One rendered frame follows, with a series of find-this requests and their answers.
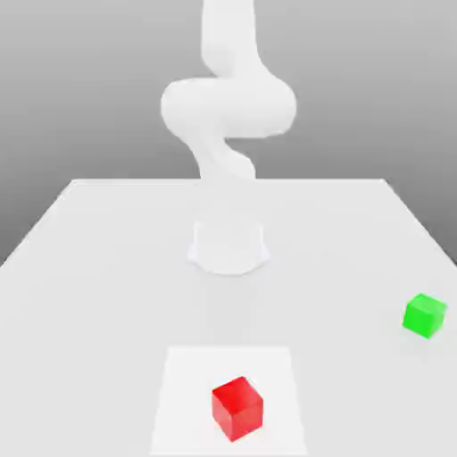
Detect small green cube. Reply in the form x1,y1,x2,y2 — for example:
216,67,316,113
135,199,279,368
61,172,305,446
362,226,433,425
402,292,449,340

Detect small red cube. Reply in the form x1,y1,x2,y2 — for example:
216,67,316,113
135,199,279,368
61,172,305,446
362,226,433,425
211,375,264,444

